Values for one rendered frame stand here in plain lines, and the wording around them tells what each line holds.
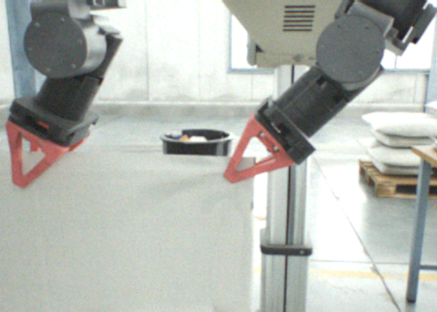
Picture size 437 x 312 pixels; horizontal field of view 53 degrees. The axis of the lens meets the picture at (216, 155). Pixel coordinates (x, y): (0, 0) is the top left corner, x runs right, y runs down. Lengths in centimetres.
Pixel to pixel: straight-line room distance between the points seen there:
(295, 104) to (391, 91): 841
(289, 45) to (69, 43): 64
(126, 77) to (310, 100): 842
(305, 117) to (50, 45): 25
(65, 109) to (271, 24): 55
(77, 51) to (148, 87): 835
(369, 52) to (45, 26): 28
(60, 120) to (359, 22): 31
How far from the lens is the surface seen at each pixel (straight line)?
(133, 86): 881
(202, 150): 262
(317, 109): 47
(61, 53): 42
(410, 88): 897
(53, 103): 50
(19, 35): 935
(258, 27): 95
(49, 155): 51
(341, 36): 40
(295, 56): 101
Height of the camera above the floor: 115
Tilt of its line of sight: 13 degrees down
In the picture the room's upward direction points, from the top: straight up
